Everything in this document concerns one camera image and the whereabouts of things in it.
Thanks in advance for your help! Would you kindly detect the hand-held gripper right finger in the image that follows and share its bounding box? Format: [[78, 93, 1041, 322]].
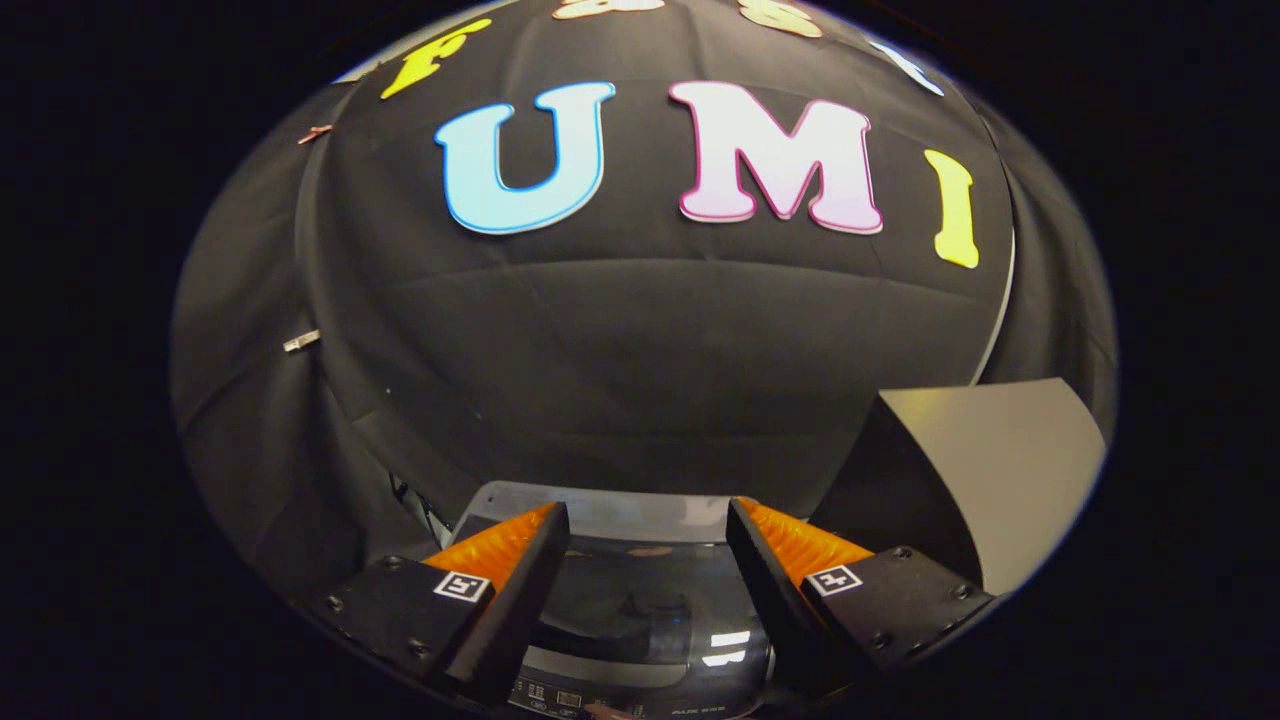
[[726, 496, 1001, 703]]

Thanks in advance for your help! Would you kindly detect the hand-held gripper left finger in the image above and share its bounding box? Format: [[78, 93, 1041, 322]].
[[320, 500, 573, 708]]

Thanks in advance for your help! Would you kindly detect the black backdrop cloth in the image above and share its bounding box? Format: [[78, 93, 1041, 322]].
[[170, 0, 1119, 621]]

